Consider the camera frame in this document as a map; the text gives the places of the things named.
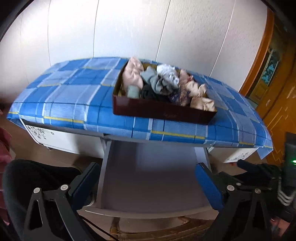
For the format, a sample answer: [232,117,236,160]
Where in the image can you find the beige pink cloth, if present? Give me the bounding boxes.
[122,57,144,92]

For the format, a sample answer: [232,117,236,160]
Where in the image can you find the black cloth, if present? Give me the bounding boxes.
[140,84,170,103]

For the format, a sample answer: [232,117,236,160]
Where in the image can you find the black chair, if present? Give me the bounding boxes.
[3,159,81,240]

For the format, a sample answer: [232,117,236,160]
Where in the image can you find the wooden cabinet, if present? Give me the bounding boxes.
[239,9,295,165]

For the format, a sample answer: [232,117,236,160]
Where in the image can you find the dark red storage box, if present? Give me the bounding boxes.
[112,64,217,125]

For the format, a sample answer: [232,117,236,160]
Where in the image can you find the blue plaid tablecloth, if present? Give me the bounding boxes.
[7,57,273,158]

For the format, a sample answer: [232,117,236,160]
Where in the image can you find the light grey green cloth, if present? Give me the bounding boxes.
[126,85,140,99]

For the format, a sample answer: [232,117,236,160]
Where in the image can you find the dark floral cloth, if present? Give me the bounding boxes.
[170,89,191,106]

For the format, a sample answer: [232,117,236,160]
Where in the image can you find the white grey cloth in box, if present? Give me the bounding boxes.
[157,64,180,89]

